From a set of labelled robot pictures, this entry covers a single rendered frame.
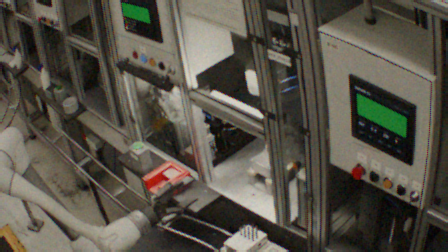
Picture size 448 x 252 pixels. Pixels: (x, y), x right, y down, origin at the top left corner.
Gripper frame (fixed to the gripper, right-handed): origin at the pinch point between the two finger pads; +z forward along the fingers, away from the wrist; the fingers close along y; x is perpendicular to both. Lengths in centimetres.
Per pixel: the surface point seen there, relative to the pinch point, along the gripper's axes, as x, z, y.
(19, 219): 186, -41, -112
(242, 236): -15.6, 7.7, -19.6
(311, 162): -38.5, 21.5, 17.0
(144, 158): 43.2, 10.4, -13.1
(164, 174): 33.1, 12.0, -17.3
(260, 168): -0.2, 33.1, -11.4
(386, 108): -73, 18, 53
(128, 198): 139, 41, -112
